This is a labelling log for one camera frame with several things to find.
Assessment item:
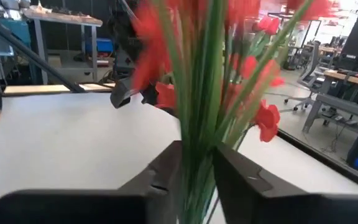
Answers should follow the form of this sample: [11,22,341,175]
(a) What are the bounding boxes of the wooden-top desk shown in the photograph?
[301,68,358,134]

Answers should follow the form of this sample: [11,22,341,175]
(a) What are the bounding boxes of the grey metal workbench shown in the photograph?
[23,6,104,84]

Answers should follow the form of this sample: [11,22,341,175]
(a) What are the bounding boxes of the red carnation spray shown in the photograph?
[131,0,338,224]

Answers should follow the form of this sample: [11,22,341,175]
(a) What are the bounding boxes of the grey office chair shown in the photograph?
[284,40,323,112]

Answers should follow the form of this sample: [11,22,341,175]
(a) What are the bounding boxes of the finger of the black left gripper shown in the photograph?
[141,84,158,105]
[109,77,140,109]

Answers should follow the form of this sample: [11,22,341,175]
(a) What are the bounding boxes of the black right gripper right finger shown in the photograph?
[213,142,358,224]

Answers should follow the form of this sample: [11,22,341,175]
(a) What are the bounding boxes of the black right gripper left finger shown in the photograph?
[0,140,183,224]

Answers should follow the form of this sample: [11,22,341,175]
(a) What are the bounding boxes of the blue storage bin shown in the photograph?
[85,37,115,54]

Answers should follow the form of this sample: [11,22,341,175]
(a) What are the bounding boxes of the wooden table side board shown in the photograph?
[3,82,117,96]

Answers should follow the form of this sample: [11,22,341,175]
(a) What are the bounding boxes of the teal storage bin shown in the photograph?
[0,18,30,57]

